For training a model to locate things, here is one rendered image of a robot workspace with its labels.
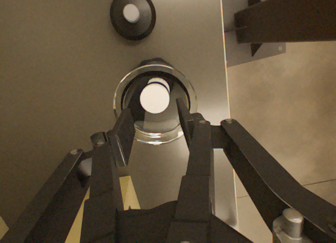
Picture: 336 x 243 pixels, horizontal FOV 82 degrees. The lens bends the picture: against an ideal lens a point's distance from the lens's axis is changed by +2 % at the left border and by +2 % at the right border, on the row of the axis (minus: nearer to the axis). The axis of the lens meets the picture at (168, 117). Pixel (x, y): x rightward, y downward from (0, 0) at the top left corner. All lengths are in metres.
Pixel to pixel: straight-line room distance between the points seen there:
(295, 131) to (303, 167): 0.41
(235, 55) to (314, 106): 0.81
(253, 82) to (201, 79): 1.14
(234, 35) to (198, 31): 1.03
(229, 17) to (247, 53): 0.27
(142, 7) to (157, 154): 0.35
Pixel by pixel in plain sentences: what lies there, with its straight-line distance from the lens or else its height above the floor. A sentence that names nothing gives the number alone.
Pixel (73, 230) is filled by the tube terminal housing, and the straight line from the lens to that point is 0.51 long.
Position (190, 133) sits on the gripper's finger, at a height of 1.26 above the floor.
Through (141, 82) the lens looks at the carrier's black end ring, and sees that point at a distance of 0.46.
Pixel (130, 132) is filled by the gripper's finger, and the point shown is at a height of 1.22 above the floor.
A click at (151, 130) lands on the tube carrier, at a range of 0.28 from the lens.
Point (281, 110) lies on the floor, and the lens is 1.79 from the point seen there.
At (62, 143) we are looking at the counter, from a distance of 0.57.
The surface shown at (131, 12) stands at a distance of 0.40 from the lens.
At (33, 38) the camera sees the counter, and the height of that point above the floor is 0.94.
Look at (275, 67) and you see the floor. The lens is 1.66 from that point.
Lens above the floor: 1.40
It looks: 69 degrees down
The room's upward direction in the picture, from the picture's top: 170 degrees clockwise
